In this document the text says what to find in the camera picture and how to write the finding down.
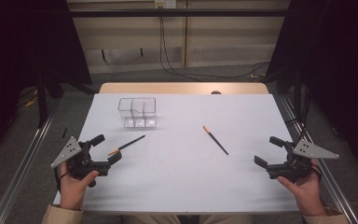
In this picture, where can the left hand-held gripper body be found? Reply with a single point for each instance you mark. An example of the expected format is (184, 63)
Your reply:
(74, 161)

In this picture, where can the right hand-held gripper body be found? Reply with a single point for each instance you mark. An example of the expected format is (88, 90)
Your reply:
(295, 168)

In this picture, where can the black pencil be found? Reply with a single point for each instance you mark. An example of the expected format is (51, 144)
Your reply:
(127, 144)
(216, 140)

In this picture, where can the clear plastic organizer box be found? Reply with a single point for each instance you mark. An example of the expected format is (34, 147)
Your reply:
(136, 113)

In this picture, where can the person's right hand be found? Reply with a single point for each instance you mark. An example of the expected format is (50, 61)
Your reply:
(309, 194)

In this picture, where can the person's left hand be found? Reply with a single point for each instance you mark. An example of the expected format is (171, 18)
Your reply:
(73, 193)

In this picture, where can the small black floor object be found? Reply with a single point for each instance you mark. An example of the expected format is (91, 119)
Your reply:
(64, 132)

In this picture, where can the black metal stand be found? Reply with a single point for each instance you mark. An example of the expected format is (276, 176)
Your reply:
(42, 99)
(297, 93)

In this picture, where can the white table mat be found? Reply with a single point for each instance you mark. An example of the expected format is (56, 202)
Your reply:
(180, 174)

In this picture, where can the black curtain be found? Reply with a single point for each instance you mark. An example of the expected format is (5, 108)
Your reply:
(338, 62)
(18, 56)

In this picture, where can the black horizontal bar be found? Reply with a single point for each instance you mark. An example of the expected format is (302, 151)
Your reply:
(180, 13)

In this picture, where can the aluminium floor rail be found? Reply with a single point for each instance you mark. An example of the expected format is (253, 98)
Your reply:
(332, 186)
(21, 168)

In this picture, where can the small black wall bracket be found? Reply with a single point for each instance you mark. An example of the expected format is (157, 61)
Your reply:
(103, 55)

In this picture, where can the white wall socket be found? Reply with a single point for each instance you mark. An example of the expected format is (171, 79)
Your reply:
(165, 3)

